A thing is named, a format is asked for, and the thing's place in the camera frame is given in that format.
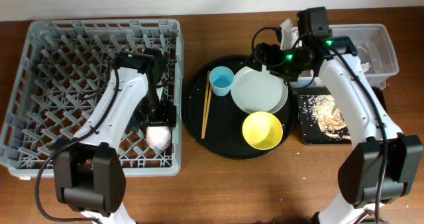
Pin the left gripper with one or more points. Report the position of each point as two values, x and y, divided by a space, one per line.
167 116

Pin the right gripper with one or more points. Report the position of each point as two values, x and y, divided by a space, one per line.
263 48

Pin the pink plastic cup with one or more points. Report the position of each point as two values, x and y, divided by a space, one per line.
158 137

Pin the grey round plate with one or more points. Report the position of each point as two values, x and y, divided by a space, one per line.
254 91

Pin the peanut shells and rice scraps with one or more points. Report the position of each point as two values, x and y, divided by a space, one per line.
326 114

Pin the white napkin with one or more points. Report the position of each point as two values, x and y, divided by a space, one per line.
365 67

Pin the yellow bowl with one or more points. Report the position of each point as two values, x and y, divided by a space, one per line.
262 130

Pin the blue plastic cup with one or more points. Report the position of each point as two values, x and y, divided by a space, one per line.
221 79

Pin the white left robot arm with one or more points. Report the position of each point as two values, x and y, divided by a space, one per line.
88 175

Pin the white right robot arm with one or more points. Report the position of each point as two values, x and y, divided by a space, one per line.
383 163

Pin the black rectangular waste tray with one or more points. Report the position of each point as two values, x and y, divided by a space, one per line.
310 132

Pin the clear plastic waste bin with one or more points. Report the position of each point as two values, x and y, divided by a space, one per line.
373 43

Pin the grey plastic dishwasher rack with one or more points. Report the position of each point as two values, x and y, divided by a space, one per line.
61 60

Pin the round black serving tray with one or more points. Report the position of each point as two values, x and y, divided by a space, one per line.
224 127

